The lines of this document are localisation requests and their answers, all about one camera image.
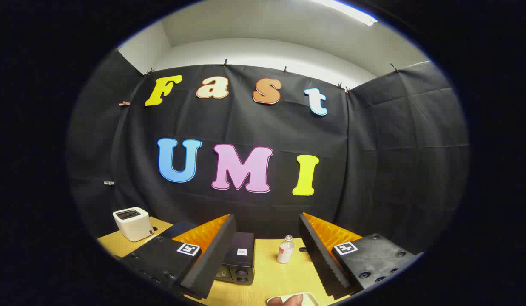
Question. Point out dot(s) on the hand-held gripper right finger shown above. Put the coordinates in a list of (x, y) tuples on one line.
[(320, 259)]

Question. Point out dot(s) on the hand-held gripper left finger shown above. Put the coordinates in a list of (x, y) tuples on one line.
[(211, 259)]

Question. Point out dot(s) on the black toaster oven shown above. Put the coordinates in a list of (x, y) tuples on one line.
[(241, 259)]

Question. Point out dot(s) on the cream square plate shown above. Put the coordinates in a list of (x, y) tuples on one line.
[(310, 300)]

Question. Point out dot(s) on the white boxy toaster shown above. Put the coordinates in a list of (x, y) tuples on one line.
[(133, 227)]

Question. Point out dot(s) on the clear bottle with red label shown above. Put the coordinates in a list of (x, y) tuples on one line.
[(285, 253)]

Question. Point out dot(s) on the black backdrop cloth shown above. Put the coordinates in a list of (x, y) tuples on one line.
[(245, 127)]

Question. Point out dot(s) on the ceiling light tube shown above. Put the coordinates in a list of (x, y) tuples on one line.
[(352, 12)]

